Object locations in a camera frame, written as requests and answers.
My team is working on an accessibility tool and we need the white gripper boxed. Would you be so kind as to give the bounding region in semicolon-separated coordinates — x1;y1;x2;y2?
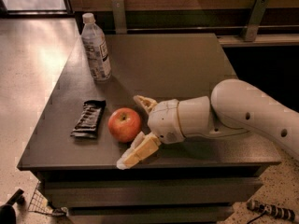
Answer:
117;95;185;170

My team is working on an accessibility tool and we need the red apple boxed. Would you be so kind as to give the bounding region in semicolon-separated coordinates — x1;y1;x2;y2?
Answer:
108;107;142;143

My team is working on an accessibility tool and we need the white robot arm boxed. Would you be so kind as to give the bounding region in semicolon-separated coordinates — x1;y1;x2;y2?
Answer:
117;79;299;170

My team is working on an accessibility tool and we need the dark chocolate bar wrapper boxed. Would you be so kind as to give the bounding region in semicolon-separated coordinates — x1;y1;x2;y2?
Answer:
71;100;106;139

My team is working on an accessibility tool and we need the dark drawer cabinet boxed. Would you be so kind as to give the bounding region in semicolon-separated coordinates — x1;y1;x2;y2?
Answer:
18;34;280;224

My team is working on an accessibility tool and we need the clear plastic water bottle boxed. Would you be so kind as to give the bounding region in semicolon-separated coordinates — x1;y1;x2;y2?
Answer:
81;13;111;82

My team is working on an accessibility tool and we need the black object on floor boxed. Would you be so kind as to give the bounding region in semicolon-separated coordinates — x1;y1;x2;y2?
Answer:
0;189;25;224

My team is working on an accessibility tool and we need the striped power strip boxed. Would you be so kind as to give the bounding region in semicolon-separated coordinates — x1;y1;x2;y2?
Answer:
247;200;299;224

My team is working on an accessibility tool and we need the left metal wall bracket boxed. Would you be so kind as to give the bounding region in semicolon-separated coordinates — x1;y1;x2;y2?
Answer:
112;0;127;35

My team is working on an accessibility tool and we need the metal wall bracket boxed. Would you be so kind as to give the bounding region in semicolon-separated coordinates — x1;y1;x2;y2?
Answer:
112;0;127;35
240;0;270;42

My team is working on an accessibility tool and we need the wire mesh basket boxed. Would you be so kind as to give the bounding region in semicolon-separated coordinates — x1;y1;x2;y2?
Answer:
28;183;67;217

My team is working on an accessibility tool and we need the right metal wall bracket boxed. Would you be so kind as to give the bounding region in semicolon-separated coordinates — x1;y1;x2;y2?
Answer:
240;0;270;42

